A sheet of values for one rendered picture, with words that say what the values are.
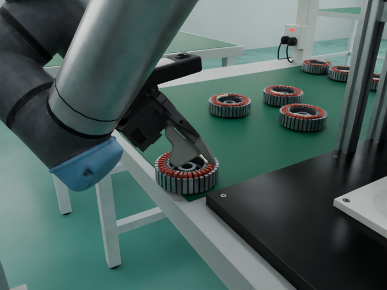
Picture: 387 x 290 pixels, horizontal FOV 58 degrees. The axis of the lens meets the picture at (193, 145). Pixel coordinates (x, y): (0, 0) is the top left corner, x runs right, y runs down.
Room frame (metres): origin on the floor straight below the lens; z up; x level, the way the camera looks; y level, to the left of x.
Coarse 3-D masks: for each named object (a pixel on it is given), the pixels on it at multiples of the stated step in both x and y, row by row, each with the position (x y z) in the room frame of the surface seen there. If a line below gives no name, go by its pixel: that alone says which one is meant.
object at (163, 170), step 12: (168, 156) 0.56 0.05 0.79; (156, 168) 0.52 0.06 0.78; (168, 168) 0.51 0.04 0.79; (180, 168) 0.53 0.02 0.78; (192, 168) 0.53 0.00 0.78; (204, 168) 0.51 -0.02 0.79; (216, 168) 0.52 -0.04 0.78; (156, 180) 0.52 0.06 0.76; (168, 180) 0.49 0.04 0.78; (180, 180) 0.48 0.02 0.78; (192, 180) 0.48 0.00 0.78; (204, 180) 0.49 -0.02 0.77; (216, 180) 0.51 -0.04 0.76; (180, 192) 0.48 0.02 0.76; (192, 192) 0.48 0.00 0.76
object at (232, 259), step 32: (256, 64) 1.47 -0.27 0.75; (288, 64) 1.47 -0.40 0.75; (128, 160) 0.64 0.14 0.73; (160, 192) 0.51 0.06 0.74; (192, 224) 0.42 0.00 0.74; (224, 224) 0.41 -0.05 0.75; (224, 256) 0.35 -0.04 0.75; (256, 256) 0.35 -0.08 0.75; (256, 288) 0.29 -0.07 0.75; (288, 288) 0.29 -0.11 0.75
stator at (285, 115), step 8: (296, 104) 0.84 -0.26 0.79; (304, 104) 0.84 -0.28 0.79; (280, 112) 0.79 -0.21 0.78; (288, 112) 0.78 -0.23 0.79; (296, 112) 0.83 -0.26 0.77; (304, 112) 0.81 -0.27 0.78; (312, 112) 0.81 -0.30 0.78; (320, 112) 0.78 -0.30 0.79; (280, 120) 0.79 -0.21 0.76; (288, 120) 0.76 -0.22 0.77; (296, 120) 0.75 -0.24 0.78; (304, 120) 0.74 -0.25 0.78; (312, 120) 0.74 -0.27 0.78; (320, 120) 0.75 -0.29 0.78; (296, 128) 0.75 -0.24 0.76; (304, 128) 0.74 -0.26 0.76; (312, 128) 0.74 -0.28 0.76; (320, 128) 0.75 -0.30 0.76
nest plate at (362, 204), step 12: (384, 180) 0.48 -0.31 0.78; (360, 192) 0.44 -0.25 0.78; (372, 192) 0.44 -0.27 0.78; (384, 192) 0.44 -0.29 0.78; (336, 204) 0.42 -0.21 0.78; (348, 204) 0.41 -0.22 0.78; (360, 204) 0.41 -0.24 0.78; (372, 204) 0.41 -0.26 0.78; (384, 204) 0.41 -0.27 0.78; (360, 216) 0.39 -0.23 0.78; (372, 216) 0.38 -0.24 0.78; (384, 216) 0.38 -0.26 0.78; (372, 228) 0.37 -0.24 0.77; (384, 228) 0.36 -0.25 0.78
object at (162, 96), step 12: (144, 96) 0.48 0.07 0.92; (156, 96) 0.48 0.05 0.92; (132, 108) 0.47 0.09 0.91; (144, 108) 0.46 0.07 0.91; (156, 108) 0.47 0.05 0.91; (120, 120) 0.47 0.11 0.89; (132, 120) 0.45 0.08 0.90; (144, 120) 0.46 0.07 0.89; (156, 120) 0.48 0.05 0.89; (132, 132) 0.45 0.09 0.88; (144, 132) 0.46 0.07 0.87; (156, 132) 0.47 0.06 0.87; (144, 144) 0.46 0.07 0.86
